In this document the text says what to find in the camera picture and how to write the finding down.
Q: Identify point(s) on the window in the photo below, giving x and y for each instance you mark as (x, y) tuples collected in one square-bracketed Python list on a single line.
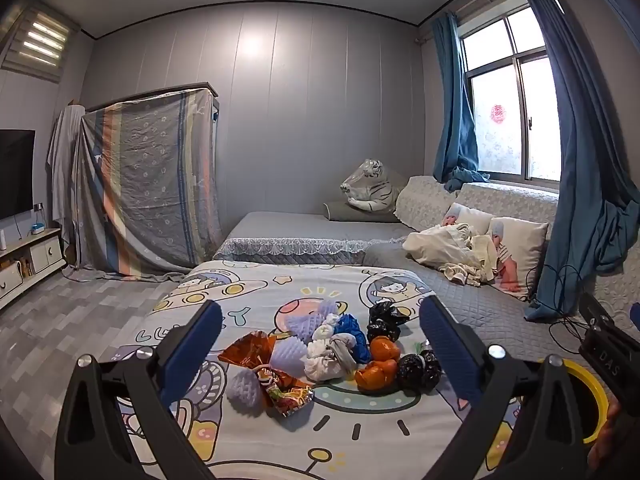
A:
[(520, 110)]

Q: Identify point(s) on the short blue curtain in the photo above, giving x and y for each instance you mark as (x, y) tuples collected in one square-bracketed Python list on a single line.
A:
[(455, 110)]

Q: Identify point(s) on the striped cover cloth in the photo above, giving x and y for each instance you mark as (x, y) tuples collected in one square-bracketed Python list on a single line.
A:
[(150, 185)]

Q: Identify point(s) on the person's right hand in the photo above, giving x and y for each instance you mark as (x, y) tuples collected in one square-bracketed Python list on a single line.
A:
[(606, 425)]

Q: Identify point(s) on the small blue white box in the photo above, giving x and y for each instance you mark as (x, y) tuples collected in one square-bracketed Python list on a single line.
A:
[(36, 229)]

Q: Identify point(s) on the window blind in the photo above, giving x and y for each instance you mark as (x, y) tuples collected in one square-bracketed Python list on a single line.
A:
[(40, 42)]

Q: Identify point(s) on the cartoon printed blanket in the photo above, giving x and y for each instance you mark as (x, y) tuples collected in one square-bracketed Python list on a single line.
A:
[(280, 280)]

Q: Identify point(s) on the white television cabinet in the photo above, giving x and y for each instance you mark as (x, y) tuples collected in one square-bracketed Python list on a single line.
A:
[(35, 260)]

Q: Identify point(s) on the purple foam fruit net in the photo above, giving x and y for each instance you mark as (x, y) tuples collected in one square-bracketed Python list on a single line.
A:
[(245, 387), (287, 357), (305, 320)]

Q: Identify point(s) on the grey embossed backrest cushion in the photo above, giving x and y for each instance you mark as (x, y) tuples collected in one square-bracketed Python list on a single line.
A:
[(425, 200), (510, 202)]

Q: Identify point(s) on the blue plastic bag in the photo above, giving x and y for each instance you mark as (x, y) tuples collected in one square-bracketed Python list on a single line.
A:
[(352, 330)]

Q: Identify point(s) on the yellow rimmed bin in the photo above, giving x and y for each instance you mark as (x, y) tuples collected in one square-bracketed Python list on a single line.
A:
[(595, 385)]

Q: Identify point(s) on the grey pillow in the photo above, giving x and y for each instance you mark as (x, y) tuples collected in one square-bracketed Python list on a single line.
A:
[(345, 212)]

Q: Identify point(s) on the black television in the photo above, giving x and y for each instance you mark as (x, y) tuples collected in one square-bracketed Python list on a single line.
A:
[(15, 175)]

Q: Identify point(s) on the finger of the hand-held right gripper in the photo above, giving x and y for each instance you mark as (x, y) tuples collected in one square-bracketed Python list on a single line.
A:
[(597, 312)]

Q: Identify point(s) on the long blue curtain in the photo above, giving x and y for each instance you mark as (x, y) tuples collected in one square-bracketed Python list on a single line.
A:
[(585, 185)]

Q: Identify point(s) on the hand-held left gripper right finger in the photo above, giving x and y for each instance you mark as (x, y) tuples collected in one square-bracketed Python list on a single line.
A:
[(450, 355)]

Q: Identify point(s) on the white hanging cloth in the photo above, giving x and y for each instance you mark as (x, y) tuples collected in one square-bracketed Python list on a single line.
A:
[(62, 160)]

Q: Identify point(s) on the red window sticker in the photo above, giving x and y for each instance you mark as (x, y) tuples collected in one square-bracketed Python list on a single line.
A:
[(497, 113)]

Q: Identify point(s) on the white tiger plush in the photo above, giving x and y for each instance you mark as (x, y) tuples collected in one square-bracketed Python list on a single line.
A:
[(370, 185)]

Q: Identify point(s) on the cream crumpled blanket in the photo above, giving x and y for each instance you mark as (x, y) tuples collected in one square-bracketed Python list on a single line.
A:
[(440, 250)]

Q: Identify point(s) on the small white tissue wad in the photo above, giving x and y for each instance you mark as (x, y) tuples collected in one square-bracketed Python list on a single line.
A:
[(325, 330)]

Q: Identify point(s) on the baby print pillow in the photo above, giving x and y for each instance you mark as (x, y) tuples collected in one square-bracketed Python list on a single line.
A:
[(522, 250), (472, 220)]

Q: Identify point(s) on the white plastic bag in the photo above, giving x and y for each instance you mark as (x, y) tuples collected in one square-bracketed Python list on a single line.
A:
[(322, 365)]

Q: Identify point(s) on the grey sheet with lace trim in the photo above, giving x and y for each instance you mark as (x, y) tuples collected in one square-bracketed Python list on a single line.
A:
[(300, 230)]

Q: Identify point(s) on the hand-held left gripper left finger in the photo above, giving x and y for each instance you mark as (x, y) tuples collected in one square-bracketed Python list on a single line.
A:
[(192, 345)]

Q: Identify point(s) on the colourful snack wrapper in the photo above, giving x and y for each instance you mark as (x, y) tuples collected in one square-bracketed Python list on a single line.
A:
[(285, 395)]

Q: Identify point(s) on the grey quilted bed cover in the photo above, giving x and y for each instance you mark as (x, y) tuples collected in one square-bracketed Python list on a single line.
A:
[(450, 300)]

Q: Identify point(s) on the orange foil wrapper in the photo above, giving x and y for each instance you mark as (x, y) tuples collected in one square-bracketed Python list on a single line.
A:
[(245, 350)]

